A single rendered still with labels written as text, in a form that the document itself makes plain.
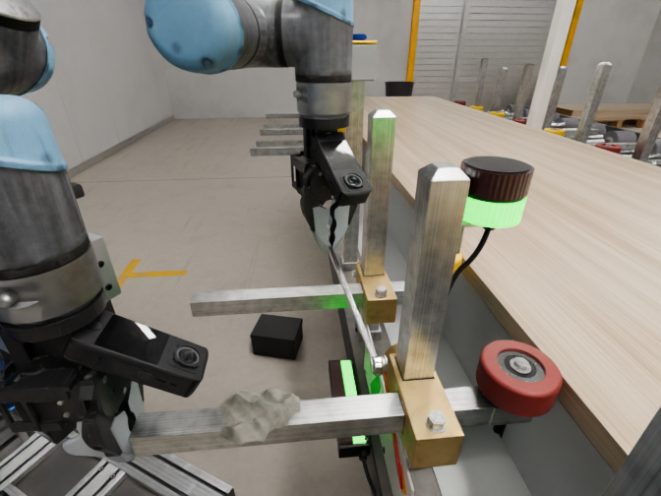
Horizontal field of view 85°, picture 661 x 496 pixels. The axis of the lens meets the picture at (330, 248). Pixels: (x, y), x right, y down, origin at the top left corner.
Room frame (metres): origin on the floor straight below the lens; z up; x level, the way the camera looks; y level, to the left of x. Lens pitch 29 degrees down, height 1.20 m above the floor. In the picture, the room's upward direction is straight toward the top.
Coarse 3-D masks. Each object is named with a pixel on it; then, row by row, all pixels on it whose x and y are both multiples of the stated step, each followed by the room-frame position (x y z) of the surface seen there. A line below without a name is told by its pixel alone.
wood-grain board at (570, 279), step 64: (448, 128) 1.67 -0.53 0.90; (512, 128) 1.67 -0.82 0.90; (576, 192) 0.84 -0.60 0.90; (640, 192) 0.84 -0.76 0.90; (512, 256) 0.52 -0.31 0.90; (576, 256) 0.52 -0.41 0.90; (640, 256) 0.52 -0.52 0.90; (512, 320) 0.36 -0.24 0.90; (576, 320) 0.36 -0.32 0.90; (640, 320) 0.36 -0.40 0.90; (576, 384) 0.26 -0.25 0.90; (640, 384) 0.26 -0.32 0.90
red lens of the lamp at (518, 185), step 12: (468, 168) 0.30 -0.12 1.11; (480, 180) 0.29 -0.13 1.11; (492, 180) 0.29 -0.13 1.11; (504, 180) 0.28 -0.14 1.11; (516, 180) 0.28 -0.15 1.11; (528, 180) 0.29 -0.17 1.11; (468, 192) 0.30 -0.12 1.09; (480, 192) 0.29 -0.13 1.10; (492, 192) 0.29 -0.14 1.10; (504, 192) 0.28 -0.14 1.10; (516, 192) 0.29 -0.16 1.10
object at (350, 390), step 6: (348, 360) 0.48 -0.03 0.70; (342, 366) 0.47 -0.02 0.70; (348, 366) 0.47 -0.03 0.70; (342, 372) 0.45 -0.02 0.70; (348, 372) 0.45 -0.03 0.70; (348, 378) 0.44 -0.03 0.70; (348, 384) 0.43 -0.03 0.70; (354, 384) 0.43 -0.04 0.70; (348, 390) 0.42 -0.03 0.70; (354, 390) 0.42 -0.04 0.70; (348, 396) 0.40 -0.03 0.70; (354, 438) 0.33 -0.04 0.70; (360, 438) 0.33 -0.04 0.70
